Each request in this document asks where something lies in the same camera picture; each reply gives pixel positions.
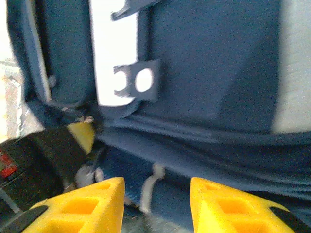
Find navy blue backpack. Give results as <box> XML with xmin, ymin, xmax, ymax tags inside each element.
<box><xmin>7</xmin><ymin>0</ymin><xmax>311</xmax><ymax>233</ymax></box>

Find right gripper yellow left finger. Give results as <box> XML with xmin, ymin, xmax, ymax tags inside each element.
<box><xmin>4</xmin><ymin>177</ymin><xmax>126</xmax><ymax>233</ymax></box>

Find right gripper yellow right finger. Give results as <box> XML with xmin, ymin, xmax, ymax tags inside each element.
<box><xmin>189</xmin><ymin>177</ymin><xmax>304</xmax><ymax>233</ymax></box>

